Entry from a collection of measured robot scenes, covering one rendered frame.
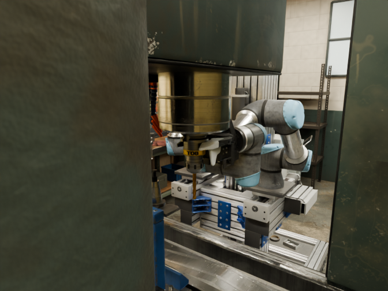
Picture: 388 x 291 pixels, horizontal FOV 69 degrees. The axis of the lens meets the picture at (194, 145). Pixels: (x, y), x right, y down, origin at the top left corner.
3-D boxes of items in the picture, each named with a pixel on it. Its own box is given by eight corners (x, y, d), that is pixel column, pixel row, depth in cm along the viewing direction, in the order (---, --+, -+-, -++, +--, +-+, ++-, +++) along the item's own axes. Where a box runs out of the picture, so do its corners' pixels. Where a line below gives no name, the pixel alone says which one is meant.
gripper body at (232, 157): (223, 169, 69) (245, 160, 79) (224, 134, 67) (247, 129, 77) (197, 164, 74) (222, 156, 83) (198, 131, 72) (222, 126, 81)
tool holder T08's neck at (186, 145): (178, 154, 65) (178, 140, 64) (193, 150, 69) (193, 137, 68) (196, 157, 62) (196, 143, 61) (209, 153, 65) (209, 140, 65)
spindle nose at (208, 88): (143, 129, 63) (141, 73, 61) (190, 122, 75) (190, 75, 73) (199, 137, 53) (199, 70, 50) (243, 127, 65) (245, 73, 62)
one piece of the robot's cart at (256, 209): (269, 194, 183) (271, 180, 181) (291, 198, 175) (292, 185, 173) (242, 216, 151) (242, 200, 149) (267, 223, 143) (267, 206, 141)
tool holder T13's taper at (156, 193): (145, 201, 89) (144, 181, 88) (155, 197, 93) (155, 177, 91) (155, 205, 87) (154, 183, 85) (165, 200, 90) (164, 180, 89)
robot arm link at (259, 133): (268, 149, 91) (269, 122, 89) (253, 155, 82) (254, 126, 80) (245, 146, 95) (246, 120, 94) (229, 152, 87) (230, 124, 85)
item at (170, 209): (169, 204, 91) (169, 202, 91) (182, 208, 88) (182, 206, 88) (154, 212, 86) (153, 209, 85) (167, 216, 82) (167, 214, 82)
